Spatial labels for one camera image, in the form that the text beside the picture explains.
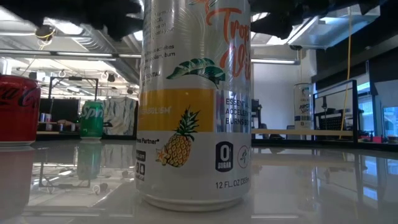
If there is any green Sprite can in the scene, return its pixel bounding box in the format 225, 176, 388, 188
79, 100, 104, 141

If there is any short ceiling light strip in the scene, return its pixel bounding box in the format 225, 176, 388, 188
251, 58, 300, 65

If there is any Celsius can with pineapple print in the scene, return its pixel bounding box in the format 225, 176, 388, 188
136, 0, 252, 212

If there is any wooden shelf board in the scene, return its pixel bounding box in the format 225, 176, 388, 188
251, 129, 354, 137

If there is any long ceiling light strip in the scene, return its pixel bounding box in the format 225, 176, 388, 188
0, 49, 142, 59

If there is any round black ceiling fixture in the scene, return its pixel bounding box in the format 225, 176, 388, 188
34, 24, 57, 42

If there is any silver ceiling air duct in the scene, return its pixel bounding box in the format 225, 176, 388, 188
287, 4, 382, 50

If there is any white blue Celsius Arctic can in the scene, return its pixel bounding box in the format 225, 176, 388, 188
294, 82, 315, 131

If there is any black equipment rack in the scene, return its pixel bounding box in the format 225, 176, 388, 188
315, 107, 354, 131

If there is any distant black metal frame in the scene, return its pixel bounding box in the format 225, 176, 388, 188
48, 76, 100, 102

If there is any distant black monitor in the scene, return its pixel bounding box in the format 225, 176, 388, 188
39, 98, 81, 124

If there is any hanging yellow cable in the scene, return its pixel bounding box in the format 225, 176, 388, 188
340, 6, 354, 140

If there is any red Coca-Cola can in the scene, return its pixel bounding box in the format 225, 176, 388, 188
0, 74, 42, 147

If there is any blue lit screen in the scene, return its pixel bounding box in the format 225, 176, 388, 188
382, 106, 398, 138

